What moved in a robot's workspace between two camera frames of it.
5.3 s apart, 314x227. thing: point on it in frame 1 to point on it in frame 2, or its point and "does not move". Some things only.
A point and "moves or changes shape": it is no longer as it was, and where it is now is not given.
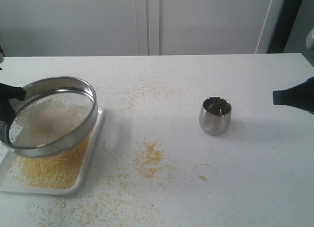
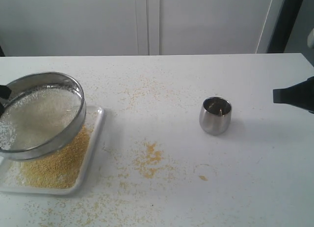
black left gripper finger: [7, 113] to [2, 109]
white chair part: [309, 40] does not move
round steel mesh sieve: [57, 113] moves or changes shape
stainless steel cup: [215, 115] does not move
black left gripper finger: [7, 92] to [5, 91]
